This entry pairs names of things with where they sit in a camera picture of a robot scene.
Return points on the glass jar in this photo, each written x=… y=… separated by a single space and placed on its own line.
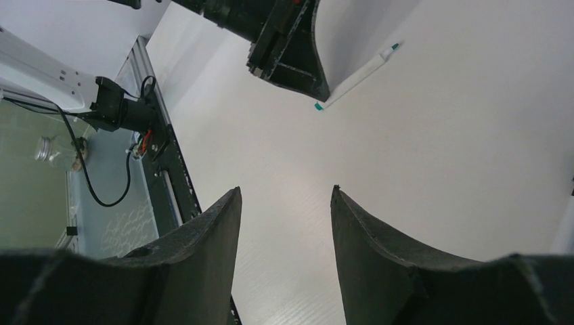
x=59 y=152

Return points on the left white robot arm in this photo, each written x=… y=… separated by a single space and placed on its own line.
x=99 y=101

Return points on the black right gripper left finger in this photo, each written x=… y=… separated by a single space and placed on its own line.
x=183 y=277

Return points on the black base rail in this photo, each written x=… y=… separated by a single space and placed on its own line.
x=173 y=197

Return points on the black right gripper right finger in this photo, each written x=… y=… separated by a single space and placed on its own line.
x=388 y=277

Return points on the white pen green end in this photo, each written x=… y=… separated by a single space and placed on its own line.
x=358 y=76

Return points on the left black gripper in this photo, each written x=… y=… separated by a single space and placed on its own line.
x=283 y=48

